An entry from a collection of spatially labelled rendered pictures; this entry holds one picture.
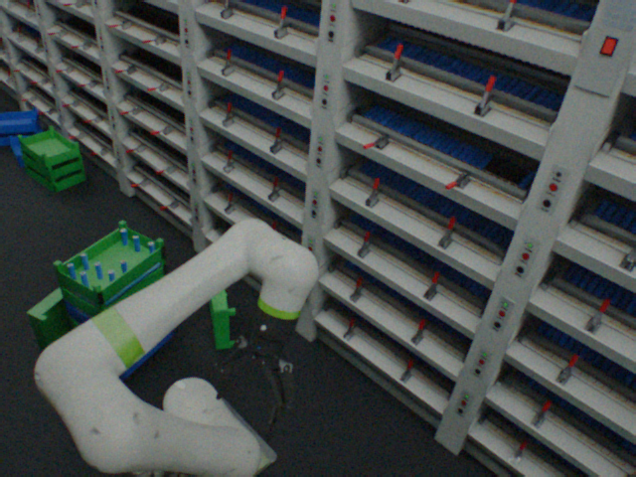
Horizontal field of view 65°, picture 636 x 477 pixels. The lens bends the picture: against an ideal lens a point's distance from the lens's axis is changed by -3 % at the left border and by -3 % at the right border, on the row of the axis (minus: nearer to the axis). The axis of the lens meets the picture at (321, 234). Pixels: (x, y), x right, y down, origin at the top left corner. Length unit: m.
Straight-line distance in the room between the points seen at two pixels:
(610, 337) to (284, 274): 0.81
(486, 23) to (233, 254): 0.75
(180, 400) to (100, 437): 0.44
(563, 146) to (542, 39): 0.23
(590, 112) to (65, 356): 1.10
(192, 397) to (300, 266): 0.47
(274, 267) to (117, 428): 0.39
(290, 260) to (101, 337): 0.37
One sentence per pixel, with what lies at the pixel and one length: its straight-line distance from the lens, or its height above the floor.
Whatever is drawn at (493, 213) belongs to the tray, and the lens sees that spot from 1.36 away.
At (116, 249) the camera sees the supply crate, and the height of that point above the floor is 0.40.
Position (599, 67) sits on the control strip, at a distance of 1.17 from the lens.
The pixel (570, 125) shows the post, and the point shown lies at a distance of 1.21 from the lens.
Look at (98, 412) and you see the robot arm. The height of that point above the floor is 0.87.
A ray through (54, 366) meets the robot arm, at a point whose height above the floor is 0.87.
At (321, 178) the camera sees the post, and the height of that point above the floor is 0.75.
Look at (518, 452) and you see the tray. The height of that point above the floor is 0.19.
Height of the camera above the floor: 1.60
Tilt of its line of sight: 36 degrees down
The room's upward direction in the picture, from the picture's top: 6 degrees clockwise
